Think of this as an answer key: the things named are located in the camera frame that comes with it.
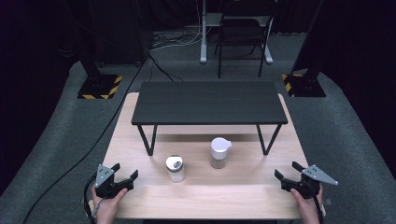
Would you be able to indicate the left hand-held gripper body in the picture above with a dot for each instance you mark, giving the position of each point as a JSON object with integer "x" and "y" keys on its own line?
{"x": 107, "y": 186}

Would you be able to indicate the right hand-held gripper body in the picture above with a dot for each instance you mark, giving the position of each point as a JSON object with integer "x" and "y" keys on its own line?
{"x": 306, "y": 185}

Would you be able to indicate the glass jar with metal lid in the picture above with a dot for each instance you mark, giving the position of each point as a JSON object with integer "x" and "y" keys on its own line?
{"x": 176, "y": 174}

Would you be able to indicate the glass jar with white lid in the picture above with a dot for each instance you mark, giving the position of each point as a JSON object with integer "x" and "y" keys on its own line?
{"x": 219, "y": 149}

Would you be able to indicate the black shelf with metal legs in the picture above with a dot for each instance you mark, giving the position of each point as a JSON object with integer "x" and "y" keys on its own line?
{"x": 208, "y": 102}

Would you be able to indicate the person's left hand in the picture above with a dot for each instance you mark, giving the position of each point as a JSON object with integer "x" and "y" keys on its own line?
{"x": 106, "y": 210}

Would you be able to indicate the person's right hand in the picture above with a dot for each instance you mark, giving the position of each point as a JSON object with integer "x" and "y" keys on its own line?
{"x": 309, "y": 210}

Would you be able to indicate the grey tape strip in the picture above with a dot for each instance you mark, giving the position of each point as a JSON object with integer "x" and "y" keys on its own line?
{"x": 84, "y": 200}
{"x": 328, "y": 202}

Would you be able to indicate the black stand with striped base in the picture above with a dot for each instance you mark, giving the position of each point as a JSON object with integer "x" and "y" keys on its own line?
{"x": 306, "y": 87}
{"x": 99, "y": 87}

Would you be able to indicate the dark wheeled cart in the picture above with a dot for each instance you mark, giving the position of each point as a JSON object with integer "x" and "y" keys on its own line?
{"x": 121, "y": 37}

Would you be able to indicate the black folding chair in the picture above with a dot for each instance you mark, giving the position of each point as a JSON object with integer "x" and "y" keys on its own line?
{"x": 243, "y": 32}

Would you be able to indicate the white desk frame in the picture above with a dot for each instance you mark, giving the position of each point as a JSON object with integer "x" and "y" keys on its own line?
{"x": 203, "y": 40}

